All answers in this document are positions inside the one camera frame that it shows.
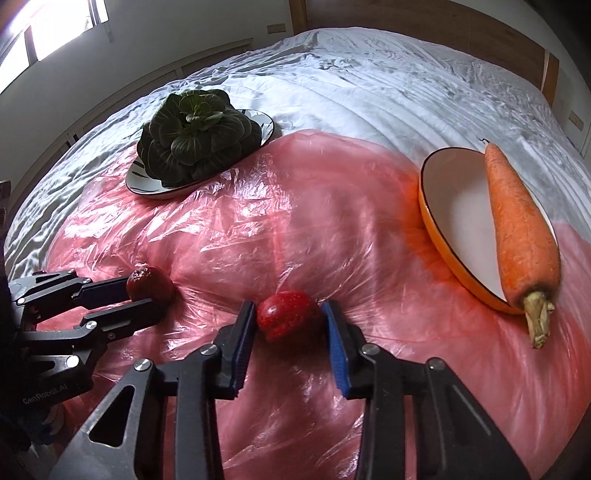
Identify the wall socket left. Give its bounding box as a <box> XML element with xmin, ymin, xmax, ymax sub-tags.
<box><xmin>266</xmin><ymin>23</ymin><xmax>287</xmax><ymax>34</ymax></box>

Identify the window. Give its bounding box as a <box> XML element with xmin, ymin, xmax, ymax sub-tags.
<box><xmin>1</xmin><ymin>0</ymin><xmax>109</xmax><ymax>91</ymax></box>

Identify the white bed duvet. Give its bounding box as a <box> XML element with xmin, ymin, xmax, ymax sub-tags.
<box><xmin>5</xmin><ymin>27</ymin><xmax>590</xmax><ymax>277</ymax></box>

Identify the wooden headboard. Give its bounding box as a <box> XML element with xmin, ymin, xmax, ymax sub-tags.
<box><xmin>288</xmin><ymin>0</ymin><xmax>559</xmax><ymax>104</ymax></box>

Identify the wall socket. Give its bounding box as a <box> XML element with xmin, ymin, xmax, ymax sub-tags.
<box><xmin>266</xmin><ymin>23</ymin><xmax>287</xmax><ymax>34</ymax></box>
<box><xmin>568</xmin><ymin>110</ymin><xmax>585</xmax><ymax>131</ymax></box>

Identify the patterned plate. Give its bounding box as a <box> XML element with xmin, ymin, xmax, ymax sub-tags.
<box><xmin>125</xmin><ymin>109</ymin><xmax>276</xmax><ymax>199</ymax></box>

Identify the orange carrot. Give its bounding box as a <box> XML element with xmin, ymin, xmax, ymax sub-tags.
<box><xmin>484</xmin><ymin>142</ymin><xmax>561</xmax><ymax>349</ymax></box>

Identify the red plum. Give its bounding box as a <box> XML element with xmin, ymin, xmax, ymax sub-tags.
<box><xmin>126</xmin><ymin>265</ymin><xmax>175</xmax><ymax>305</ymax></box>
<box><xmin>256</xmin><ymin>290</ymin><xmax>324</xmax><ymax>344</ymax></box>

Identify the dark green leafy vegetable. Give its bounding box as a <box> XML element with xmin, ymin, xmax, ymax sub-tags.
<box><xmin>136</xmin><ymin>89</ymin><xmax>263</xmax><ymax>187</ymax></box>

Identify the wall socket right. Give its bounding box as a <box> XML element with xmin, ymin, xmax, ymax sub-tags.
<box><xmin>568</xmin><ymin>110</ymin><xmax>585</xmax><ymax>131</ymax></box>

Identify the pink plastic sheet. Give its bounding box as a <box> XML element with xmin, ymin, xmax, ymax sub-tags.
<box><xmin>48</xmin><ymin>131</ymin><xmax>590</xmax><ymax>479</ymax></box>

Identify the orange rimmed white dish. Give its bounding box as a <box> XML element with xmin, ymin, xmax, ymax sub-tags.
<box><xmin>419</xmin><ymin>147</ymin><xmax>558</xmax><ymax>314</ymax></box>

